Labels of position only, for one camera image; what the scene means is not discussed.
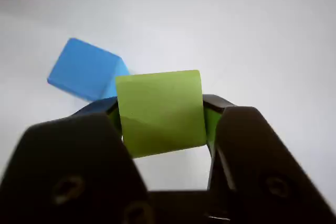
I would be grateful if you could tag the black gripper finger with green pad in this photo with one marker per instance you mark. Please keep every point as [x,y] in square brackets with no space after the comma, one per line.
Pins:
[262,155]
[65,161]

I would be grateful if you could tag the blue cube block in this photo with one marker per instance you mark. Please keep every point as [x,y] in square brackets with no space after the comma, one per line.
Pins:
[81,69]

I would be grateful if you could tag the green cube block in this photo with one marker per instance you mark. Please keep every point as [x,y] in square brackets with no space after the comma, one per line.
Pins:
[160,113]

